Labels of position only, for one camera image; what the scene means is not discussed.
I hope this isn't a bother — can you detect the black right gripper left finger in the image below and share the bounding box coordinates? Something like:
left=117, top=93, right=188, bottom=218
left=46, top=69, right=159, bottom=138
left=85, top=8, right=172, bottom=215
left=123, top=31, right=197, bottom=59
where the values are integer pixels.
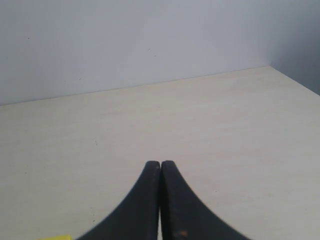
left=79, top=161, right=160, bottom=240

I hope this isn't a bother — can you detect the yellow foam cube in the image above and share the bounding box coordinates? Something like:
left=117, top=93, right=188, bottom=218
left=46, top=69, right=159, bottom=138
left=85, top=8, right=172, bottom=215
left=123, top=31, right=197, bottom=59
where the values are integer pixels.
left=38, top=234, right=72, bottom=240

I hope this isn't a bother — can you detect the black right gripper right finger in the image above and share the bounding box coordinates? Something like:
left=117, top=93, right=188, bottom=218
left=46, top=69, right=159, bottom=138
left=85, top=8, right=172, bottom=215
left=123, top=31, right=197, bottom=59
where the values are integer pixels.
left=159, top=160, right=247, bottom=240

